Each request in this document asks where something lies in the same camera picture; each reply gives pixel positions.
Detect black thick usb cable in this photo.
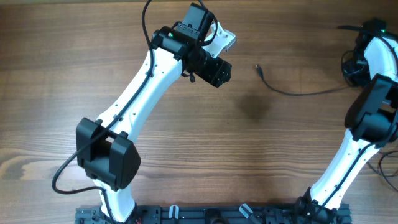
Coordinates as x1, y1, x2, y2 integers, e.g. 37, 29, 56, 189
255, 49, 364, 96

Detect left camera black cable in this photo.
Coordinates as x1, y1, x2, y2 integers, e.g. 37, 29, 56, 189
51, 0, 206, 223

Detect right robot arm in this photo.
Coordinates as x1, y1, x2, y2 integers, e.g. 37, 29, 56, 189
292, 18, 397, 223

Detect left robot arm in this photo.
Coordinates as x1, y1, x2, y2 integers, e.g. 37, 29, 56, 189
75, 2, 236, 223

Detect right camera black cable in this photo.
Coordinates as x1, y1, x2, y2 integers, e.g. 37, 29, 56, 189
337, 24, 398, 63

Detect camera black cable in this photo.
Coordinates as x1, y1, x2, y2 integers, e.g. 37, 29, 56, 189
337, 24, 398, 63
51, 0, 206, 223

